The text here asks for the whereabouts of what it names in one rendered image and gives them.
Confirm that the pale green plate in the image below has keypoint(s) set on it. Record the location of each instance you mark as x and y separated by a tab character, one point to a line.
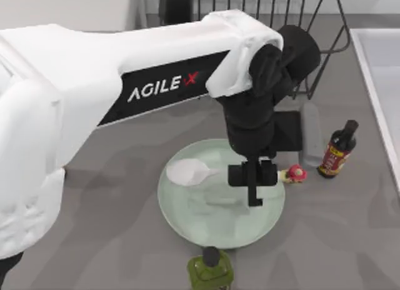
218	221

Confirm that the white spoon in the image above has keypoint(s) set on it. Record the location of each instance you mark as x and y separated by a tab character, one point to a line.
187	174

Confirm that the green bottle with black cap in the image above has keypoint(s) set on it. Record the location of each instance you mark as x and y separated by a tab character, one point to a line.
210	269

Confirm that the dark bottle with red label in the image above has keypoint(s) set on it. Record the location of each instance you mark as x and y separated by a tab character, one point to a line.
336	155

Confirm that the small red and yellow bottle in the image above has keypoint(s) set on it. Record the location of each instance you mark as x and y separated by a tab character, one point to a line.
295	173

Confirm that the black cutlery holder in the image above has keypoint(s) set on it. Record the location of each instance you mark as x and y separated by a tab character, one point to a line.
176	7

